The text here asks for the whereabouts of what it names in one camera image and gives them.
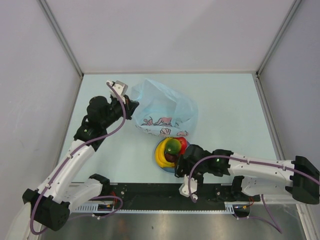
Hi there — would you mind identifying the grey slotted cable duct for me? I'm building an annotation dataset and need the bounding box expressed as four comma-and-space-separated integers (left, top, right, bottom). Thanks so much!
73, 202, 249, 214

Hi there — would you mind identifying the blue cartoon plastic bag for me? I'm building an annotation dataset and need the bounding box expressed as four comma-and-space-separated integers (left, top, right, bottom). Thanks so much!
131, 79, 199, 137

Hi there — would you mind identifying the dark purple fake fig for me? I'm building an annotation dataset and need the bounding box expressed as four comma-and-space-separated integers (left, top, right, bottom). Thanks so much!
164, 153, 179, 163

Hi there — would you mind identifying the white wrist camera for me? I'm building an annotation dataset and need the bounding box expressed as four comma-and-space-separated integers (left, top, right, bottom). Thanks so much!
179, 175, 198, 200
106, 80, 128, 97

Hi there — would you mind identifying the red fake apple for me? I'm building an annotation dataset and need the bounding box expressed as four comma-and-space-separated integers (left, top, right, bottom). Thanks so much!
176, 137, 188, 155

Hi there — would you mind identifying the aluminium corner post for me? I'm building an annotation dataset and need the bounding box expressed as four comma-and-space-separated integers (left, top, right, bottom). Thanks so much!
255, 0, 304, 77
37, 0, 84, 79

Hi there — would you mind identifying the yellow fake banana bunch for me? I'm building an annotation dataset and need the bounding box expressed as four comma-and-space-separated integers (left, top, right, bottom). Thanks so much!
154, 137, 175, 168

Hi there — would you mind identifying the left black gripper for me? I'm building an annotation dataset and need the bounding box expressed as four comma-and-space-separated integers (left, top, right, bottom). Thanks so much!
101, 94, 139, 129

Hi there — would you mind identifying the left aluminium corner post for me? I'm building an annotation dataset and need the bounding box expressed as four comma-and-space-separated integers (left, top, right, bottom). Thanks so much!
37, 0, 84, 79

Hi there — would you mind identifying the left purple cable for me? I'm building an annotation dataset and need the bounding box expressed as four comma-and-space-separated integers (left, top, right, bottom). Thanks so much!
29, 82, 127, 236

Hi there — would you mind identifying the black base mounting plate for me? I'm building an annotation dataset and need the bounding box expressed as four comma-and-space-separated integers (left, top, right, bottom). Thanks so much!
98, 183, 261, 211

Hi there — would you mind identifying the blue round plate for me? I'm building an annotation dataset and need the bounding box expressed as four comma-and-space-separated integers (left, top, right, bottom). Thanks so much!
153, 143, 182, 173

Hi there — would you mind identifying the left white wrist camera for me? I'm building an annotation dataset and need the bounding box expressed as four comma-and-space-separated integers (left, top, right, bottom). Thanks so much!
106, 80, 128, 97

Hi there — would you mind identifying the right aluminium corner post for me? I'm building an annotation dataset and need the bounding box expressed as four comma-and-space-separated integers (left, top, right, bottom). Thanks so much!
255, 0, 304, 77

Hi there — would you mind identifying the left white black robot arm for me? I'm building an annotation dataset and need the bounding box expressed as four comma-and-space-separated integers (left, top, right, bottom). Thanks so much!
22, 95, 139, 235

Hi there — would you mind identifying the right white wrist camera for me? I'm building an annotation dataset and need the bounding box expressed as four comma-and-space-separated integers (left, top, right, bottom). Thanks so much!
179, 175, 198, 200

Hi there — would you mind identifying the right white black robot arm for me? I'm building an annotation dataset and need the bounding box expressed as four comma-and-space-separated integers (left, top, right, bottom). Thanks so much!
174, 144, 320, 205

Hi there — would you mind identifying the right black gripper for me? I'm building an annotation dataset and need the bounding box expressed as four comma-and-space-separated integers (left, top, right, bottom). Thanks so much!
174, 154, 207, 189

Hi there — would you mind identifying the right aluminium side rail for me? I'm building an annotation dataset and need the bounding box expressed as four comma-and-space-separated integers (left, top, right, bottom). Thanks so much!
252, 73, 286, 160

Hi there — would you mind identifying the green fake lime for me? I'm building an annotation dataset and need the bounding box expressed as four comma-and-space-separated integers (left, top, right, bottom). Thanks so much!
165, 138, 182, 155

